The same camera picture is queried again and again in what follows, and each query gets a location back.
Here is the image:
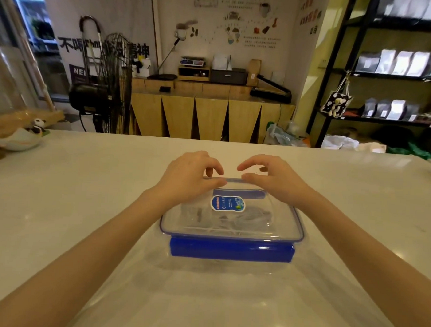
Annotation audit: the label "person's right hand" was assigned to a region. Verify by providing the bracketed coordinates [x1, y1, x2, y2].
[235, 153, 316, 210]

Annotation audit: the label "person's left hand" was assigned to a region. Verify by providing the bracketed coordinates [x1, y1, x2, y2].
[156, 149, 229, 211]

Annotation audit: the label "clear lid with blue latches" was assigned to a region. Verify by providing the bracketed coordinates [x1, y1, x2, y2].
[158, 175, 307, 264]

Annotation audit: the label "person's left forearm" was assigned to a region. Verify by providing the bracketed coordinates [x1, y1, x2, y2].
[0, 182, 180, 327]

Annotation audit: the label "person's right forearm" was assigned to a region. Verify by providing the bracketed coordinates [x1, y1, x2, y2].
[288, 191, 431, 327]

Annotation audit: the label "clear plastic bag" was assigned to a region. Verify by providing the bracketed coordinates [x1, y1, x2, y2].
[264, 121, 310, 148]

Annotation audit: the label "wooden counter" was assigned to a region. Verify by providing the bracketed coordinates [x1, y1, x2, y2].
[129, 77, 297, 144]

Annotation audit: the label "black sealing machine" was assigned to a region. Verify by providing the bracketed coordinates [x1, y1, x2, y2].
[249, 73, 293, 104]

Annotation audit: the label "white plastic bag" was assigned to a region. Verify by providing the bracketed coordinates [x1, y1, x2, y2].
[321, 134, 360, 151]

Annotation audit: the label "black drawer box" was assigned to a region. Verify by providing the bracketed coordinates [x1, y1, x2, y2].
[209, 67, 248, 86]

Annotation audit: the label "brown paper bag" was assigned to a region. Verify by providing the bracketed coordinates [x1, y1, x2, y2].
[246, 58, 262, 87]

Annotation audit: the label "small wooden shelf box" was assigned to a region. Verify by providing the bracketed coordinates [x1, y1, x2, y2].
[177, 65, 211, 82]

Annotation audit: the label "hanging bag with teddy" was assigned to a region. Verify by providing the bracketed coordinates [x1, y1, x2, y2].
[320, 74, 354, 120]

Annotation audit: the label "white paper envelopes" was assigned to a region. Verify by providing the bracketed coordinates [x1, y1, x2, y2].
[212, 54, 233, 70]

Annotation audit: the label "digital scale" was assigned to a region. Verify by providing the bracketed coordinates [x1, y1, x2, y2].
[179, 56, 206, 67]

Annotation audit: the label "dark coffee pouch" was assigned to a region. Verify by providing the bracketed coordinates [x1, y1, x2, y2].
[363, 98, 378, 118]
[356, 52, 381, 73]
[375, 100, 392, 119]

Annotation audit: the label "black metal shelf rack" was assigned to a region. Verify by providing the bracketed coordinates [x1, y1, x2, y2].
[305, 0, 431, 153]

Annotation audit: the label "black standing fan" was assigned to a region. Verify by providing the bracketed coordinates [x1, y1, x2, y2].
[67, 31, 134, 135]

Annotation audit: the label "white coffee pouch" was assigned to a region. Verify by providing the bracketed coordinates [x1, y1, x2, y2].
[392, 51, 414, 76]
[387, 99, 407, 121]
[376, 49, 396, 74]
[406, 51, 431, 77]

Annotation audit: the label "green plastic bag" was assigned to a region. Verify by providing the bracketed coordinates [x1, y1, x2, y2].
[386, 140, 431, 161]

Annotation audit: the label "silver hand truck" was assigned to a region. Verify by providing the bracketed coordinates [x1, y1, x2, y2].
[77, 15, 105, 78]

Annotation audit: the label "white bowl with panda figure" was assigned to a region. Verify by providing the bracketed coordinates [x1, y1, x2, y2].
[0, 108, 65, 153]

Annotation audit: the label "white banner with black letters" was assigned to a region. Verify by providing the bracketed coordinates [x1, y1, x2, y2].
[37, 0, 162, 96]

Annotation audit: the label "glass door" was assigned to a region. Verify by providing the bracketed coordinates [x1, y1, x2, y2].
[8, 0, 73, 101]

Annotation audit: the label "wooden pole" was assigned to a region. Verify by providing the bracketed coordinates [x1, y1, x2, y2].
[0, 0, 60, 111]

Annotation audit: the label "clear glass jar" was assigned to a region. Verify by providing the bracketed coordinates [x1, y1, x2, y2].
[0, 43, 31, 122]

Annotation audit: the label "row of pale pouches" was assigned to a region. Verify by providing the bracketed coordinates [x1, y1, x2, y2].
[377, 0, 431, 21]

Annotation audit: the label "illustrated wall poster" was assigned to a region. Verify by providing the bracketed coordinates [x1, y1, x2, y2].
[160, 0, 300, 56]

